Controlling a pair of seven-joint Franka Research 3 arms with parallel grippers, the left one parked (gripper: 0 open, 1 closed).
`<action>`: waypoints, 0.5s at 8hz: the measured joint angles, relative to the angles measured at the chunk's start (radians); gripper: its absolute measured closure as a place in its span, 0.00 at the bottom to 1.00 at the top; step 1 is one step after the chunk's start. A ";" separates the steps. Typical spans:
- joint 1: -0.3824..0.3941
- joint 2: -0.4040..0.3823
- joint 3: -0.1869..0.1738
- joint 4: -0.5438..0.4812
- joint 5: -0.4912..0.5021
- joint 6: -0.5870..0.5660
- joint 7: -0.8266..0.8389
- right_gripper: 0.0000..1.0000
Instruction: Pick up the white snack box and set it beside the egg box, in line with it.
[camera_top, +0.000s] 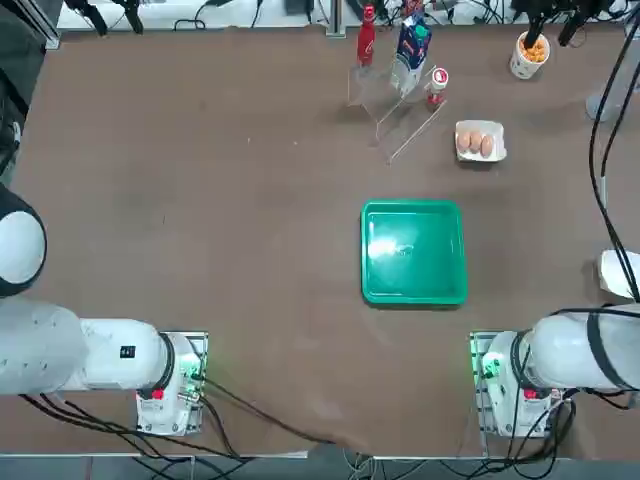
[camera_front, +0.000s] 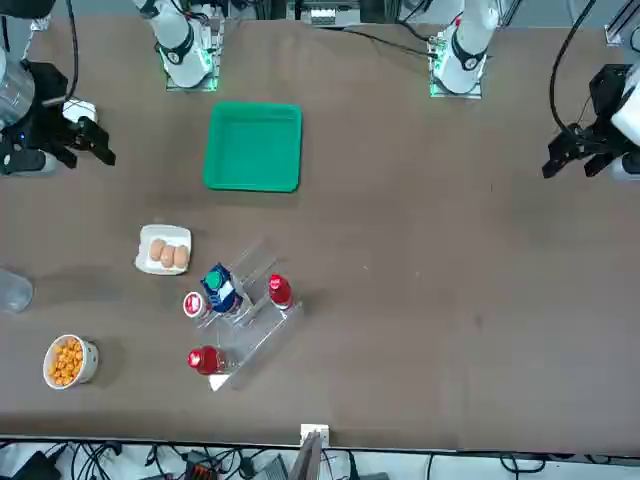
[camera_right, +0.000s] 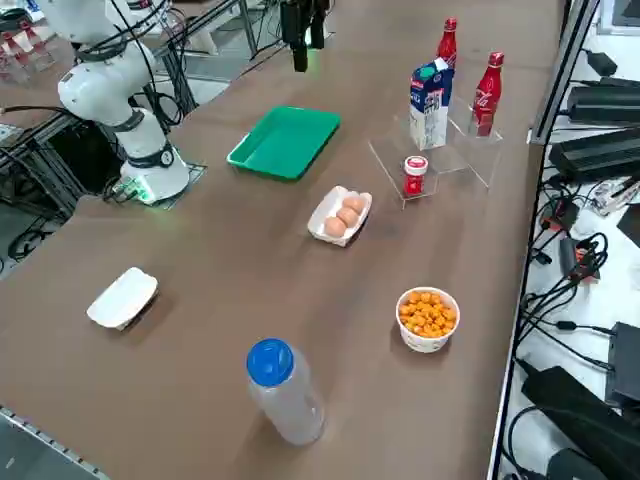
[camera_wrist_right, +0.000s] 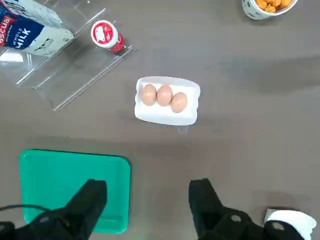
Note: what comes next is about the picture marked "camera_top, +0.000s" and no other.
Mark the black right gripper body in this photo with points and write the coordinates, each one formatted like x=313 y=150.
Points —
x=562 y=5

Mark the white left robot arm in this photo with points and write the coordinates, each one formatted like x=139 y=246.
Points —
x=110 y=355

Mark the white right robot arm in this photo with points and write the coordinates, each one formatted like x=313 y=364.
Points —
x=560 y=350

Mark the white egg box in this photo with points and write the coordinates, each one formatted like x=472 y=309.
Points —
x=492 y=131

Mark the brown egg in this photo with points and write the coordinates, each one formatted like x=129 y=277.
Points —
x=486 y=145
x=465 y=141
x=476 y=142

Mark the black box device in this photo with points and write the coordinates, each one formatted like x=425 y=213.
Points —
x=298 y=5

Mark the white cup of orange snacks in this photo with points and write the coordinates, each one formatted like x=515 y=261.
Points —
x=525 y=65

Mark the clear plastic cup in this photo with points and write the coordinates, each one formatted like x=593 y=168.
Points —
x=600 y=107

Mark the white bottle with red cap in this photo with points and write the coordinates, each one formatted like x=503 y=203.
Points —
x=439 y=77

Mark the blue carton with green cap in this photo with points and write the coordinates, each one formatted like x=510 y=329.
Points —
x=412 y=50

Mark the clear acrylic stepped shelf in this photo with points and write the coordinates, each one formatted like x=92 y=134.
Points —
x=400 y=107

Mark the tall slim red bottle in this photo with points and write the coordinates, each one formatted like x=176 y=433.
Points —
x=366 y=40

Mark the green plastic tray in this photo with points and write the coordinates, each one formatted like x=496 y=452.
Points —
x=414 y=252

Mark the aluminium frame rail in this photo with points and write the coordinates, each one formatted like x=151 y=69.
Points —
x=47 y=30

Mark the aluminium camera post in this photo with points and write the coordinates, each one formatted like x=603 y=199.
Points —
x=335 y=17

